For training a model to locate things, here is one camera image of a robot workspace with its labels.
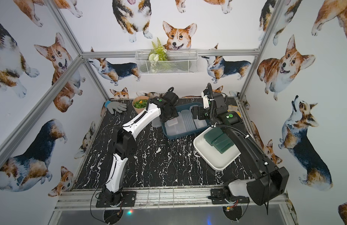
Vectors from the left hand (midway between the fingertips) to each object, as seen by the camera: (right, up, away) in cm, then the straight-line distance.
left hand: (176, 114), depth 92 cm
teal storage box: (+6, +5, +15) cm, 17 cm away
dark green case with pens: (+24, -13, +2) cm, 27 cm away
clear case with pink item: (-2, -5, -2) cm, 6 cm away
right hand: (+12, +4, -17) cm, 21 cm away
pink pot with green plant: (-27, +8, +10) cm, 30 cm away
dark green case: (+30, -18, -2) cm, 35 cm away
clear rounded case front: (+17, -7, +9) cm, 20 cm away
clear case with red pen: (-2, -11, +8) cm, 14 cm away
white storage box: (+22, -26, -4) cm, 34 cm away
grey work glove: (-47, +6, +22) cm, 52 cm away
